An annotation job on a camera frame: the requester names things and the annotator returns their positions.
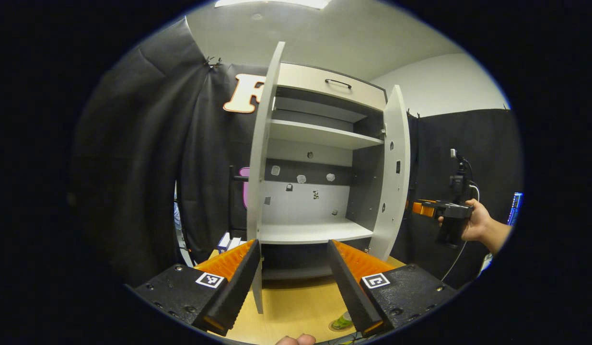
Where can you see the black cloth clip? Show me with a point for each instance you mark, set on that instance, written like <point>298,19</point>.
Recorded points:
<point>213,62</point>

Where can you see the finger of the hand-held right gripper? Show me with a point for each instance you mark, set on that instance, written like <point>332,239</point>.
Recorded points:
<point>424,208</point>

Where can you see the white cabinet drawer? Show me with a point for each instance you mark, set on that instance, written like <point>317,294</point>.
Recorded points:
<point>305,79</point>

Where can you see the small white box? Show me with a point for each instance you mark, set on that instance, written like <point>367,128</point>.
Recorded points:
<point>231,242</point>

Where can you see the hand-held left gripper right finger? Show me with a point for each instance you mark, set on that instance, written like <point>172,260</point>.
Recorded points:
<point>351,287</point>

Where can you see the black backdrop cloth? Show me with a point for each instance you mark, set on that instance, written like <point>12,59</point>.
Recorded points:
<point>133,167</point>
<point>435,143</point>

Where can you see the white and grey cabinet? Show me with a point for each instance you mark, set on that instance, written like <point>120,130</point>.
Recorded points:
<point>305,201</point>

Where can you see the blue bright object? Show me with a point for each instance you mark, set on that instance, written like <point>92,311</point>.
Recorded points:
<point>516,208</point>

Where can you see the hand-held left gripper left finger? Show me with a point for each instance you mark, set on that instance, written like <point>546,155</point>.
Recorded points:
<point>238,287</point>

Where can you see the ceiling light panel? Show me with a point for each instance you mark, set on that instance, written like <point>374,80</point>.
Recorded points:
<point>272,3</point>

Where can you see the round brown coaster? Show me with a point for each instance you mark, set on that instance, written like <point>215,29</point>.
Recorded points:
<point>333,328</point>

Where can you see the white cabinet shelf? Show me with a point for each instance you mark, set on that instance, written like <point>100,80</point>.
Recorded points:
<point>319,133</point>
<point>310,232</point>

